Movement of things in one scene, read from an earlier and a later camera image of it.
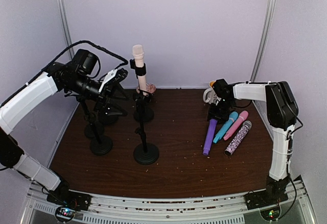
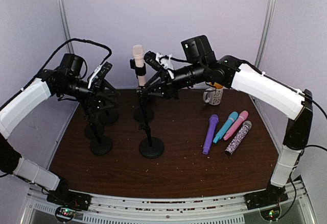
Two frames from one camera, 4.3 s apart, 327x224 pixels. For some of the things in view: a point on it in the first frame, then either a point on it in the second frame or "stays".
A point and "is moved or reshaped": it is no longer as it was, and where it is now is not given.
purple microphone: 209,138 stays
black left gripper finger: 119,94 -> 111,91
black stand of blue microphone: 100,145 stays
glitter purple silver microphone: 238,138 stays
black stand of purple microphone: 144,153 is moved or reshaped
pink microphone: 242,116 stays
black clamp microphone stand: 107,119 stays
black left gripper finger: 111,113 -> 114,106
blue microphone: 233,116 stays
